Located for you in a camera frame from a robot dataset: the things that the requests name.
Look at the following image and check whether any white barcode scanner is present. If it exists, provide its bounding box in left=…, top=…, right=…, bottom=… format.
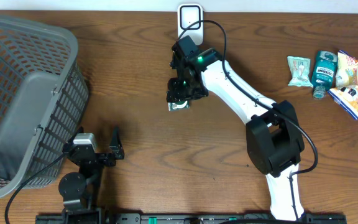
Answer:
left=177, top=3, right=204, bottom=45

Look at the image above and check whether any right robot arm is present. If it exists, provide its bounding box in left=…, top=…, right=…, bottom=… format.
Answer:
left=167, top=36, right=305, bottom=221

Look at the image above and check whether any yellow snack bag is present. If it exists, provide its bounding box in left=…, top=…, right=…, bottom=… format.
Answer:
left=328, top=50, right=358, bottom=120

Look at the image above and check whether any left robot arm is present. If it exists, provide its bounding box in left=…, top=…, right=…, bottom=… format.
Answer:
left=58, top=127, right=125, bottom=223

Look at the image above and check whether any green round-label box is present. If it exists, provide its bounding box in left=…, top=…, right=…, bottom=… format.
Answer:
left=168, top=101, right=190, bottom=111

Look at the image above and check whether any black mounting rail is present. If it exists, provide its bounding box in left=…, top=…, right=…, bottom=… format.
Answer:
left=35, top=212, right=347, bottom=224

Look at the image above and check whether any grey plastic shopping basket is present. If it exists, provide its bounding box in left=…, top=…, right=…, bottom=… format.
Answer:
left=0, top=15, right=89, bottom=198

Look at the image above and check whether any teal wet wipes pack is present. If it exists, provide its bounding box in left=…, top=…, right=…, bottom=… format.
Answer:
left=287, top=56, right=313, bottom=88

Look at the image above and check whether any blue mouthwash bottle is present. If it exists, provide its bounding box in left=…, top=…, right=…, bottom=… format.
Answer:
left=311, top=50, right=338, bottom=99

